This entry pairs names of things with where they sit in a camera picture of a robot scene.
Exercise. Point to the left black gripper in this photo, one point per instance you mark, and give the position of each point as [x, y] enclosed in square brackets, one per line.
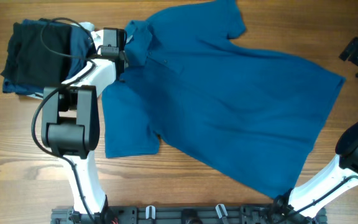
[123, 56]

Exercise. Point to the blue polo shirt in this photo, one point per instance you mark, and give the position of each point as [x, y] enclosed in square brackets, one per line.
[253, 115]

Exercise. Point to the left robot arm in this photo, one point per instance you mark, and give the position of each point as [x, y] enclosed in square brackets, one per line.
[70, 128]

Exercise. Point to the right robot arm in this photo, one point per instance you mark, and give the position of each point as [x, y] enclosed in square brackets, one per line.
[303, 203]

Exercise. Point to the navy folded garment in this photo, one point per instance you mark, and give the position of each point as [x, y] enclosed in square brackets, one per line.
[41, 54]

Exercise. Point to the black folded garment on top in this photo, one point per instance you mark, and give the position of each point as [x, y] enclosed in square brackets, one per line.
[29, 59]

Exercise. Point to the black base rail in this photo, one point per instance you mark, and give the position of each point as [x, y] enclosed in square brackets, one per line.
[244, 214]

